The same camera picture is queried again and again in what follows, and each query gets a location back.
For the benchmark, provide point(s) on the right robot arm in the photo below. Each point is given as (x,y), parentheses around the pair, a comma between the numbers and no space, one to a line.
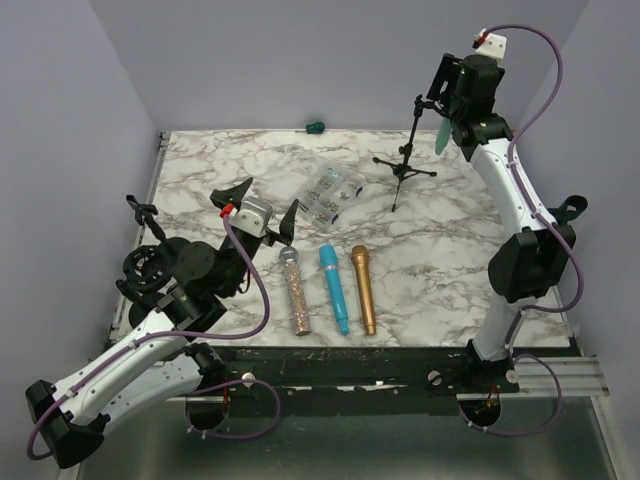
(533,256)

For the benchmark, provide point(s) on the aluminium frame rail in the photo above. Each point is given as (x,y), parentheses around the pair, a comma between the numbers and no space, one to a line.
(570,376)

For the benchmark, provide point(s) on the black stand holding silver microphone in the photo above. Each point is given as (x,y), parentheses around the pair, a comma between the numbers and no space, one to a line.
(569,210)

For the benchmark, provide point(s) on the black shock mount desk stand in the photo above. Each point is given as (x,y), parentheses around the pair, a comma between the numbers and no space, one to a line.
(146,272)

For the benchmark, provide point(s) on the mint green microphone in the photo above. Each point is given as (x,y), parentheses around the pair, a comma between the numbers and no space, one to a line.
(443,136)

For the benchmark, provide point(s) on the blue microphone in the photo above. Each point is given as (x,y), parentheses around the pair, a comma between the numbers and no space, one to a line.
(329,263)

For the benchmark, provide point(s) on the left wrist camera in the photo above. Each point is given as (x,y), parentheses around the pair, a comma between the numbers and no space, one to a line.
(252,217)

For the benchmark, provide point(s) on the black tripod microphone stand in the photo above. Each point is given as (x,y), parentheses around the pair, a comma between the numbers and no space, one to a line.
(403,171)

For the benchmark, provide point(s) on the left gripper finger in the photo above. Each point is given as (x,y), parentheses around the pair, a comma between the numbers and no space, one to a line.
(231,196)
(286,231)

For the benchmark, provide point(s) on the silver mesh head microphone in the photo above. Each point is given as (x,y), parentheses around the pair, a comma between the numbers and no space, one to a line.
(289,259)

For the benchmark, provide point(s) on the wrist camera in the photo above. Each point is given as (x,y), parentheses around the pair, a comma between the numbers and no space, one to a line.
(252,217)
(490,45)

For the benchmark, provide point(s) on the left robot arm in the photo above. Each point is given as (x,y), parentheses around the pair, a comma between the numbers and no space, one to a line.
(177,289)

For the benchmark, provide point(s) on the green handled screwdriver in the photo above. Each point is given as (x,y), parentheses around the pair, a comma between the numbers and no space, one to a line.
(315,128)

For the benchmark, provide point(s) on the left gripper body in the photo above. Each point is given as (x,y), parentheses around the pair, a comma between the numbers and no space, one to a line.
(270,237)

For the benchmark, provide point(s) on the gold microphone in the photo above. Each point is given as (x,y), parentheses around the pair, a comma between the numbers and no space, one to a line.
(360,259)

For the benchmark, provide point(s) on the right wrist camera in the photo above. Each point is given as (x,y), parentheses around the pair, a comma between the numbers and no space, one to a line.
(490,45)

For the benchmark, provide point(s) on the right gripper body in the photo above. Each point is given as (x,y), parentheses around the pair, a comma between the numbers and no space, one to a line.
(446,105)

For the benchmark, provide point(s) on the clear plastic packet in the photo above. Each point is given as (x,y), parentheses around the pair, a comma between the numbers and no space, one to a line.
(326,193)

